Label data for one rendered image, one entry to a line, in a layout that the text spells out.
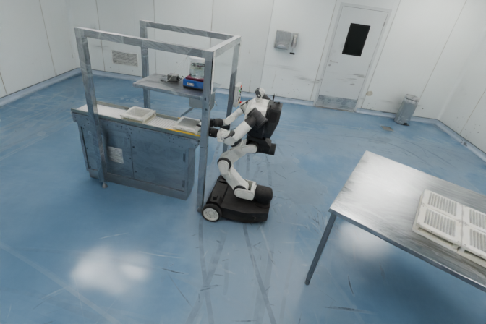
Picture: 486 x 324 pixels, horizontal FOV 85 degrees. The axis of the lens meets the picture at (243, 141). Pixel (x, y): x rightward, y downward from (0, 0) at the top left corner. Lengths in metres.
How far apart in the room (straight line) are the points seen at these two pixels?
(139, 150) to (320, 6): 4.46
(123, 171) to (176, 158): 0.70
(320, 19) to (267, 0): 1.09
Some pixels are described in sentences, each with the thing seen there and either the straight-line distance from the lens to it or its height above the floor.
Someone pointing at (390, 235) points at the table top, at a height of 0.85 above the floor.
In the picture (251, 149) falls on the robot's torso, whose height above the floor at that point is 0.82.
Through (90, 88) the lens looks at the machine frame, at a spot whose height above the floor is 1.14.
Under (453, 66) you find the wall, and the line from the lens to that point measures 7.23.
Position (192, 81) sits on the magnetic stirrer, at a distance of 2.38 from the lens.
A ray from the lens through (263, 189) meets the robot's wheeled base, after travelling 2.75.
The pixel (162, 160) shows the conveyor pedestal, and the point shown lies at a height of 0.47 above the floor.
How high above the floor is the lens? 2.05
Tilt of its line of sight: 29 degrees down
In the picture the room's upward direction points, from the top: 8 degrees clockwise
